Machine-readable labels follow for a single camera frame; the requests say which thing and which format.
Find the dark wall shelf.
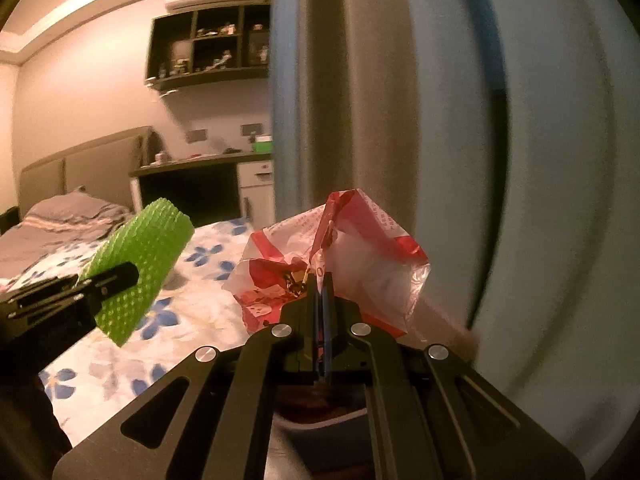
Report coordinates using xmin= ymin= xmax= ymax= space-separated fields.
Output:
xmin=145 ymin=4 xmax=273 ymax=92

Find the grey striped pillow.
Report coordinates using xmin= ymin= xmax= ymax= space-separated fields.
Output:
xmin=22 ymin=187 xmax=133 ymax=233

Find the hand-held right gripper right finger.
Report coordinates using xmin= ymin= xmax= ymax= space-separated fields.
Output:
xmin=320 ymin=272 xmax=586 ymax=480

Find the padded grey headboard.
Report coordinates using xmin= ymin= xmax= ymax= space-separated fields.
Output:
xmin=17 ymin=126 xmax=153 ymax=211

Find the group of shelf figurines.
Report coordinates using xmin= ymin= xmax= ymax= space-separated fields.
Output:
xmin=157 ymin=22 xmax=271 ymax=78

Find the blue floral bed cover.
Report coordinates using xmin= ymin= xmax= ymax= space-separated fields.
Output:
xmin=0 ymin=215 xmax=281 ymax=448

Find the green foam net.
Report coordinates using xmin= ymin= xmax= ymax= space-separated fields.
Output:
xmin=77 ymin=198 xmax=196 ymax=347

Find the white drawer cabinet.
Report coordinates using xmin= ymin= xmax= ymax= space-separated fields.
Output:
xmin=237 ymin=159 xmax=275 ymax=231

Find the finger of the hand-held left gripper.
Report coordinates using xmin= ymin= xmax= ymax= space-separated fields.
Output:
xmin=0 ymin=261 xmax=141 ymax=323

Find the grey bedsheet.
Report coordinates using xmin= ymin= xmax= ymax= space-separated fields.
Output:
xmin=0 ymin=222 xmax=116 ymax=281

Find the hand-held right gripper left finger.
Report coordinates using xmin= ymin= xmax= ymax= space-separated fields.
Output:
xmin=52 ymin=275 xmax=321 ymax=480

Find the pleated curtain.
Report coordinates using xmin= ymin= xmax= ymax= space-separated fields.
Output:
xmin=267 ymin=0 xmax=640 ymax=461

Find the dark desk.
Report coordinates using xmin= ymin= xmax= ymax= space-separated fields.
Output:
xmin=129 ymin=152 xmax=275 ymax=226

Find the red and white plastic bag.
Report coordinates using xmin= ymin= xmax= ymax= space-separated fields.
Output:
xmin=221 ymin=188 xmax=432 ymax=341

